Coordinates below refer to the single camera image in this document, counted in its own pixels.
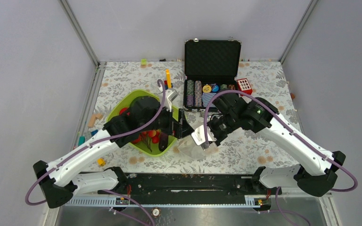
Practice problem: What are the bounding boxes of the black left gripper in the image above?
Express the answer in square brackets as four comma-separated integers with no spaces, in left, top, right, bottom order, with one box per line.
[140,102,194,138]

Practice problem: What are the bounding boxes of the clear zip top bag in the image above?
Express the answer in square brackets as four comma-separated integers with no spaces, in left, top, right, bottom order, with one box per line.
[178,136,219,160]

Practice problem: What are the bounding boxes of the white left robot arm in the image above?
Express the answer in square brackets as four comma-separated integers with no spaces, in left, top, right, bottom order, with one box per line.
[33,96,193,209]

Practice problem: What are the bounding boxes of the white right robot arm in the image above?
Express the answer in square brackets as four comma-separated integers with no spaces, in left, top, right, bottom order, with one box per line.
[207,90,346,197]

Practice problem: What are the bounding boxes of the red toy brick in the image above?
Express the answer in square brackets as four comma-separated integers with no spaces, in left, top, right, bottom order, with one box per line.
[236,78,253,95]

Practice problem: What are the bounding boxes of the floral tablecloth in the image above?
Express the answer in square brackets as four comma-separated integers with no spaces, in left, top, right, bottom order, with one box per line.
[94,62,300,174]

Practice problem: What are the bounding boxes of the black poker chip case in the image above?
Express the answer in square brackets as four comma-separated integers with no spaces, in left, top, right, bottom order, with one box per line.
[183,38,242,112]

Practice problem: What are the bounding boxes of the toy brick car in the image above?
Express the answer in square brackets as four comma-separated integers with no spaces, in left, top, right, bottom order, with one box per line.
[165,69,173,89]

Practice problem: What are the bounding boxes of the red apple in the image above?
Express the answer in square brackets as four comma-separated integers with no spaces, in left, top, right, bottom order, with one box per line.
[119,107,128,115]

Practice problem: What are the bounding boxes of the green plastic tray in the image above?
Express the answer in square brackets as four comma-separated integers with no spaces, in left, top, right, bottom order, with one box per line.
[106,89,178,157]

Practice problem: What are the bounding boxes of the small yellow toy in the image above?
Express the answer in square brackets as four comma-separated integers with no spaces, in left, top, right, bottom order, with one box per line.
[97,158,106,167]

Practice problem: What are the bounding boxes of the blue toy block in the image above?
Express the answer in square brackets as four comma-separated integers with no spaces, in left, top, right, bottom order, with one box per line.
[90,129,99,137]

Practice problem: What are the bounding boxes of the tan wooden block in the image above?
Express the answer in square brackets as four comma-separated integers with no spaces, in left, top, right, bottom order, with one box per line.
[87,113,104,128]

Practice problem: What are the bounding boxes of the teal toy block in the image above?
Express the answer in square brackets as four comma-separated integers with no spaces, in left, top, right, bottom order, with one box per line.
[77,136,86,146]

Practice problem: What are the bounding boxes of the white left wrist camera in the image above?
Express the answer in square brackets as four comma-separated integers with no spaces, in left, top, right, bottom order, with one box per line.
[162,88,178,112]

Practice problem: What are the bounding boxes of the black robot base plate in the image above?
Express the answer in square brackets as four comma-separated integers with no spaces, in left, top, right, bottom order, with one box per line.
[98,167,277,205]

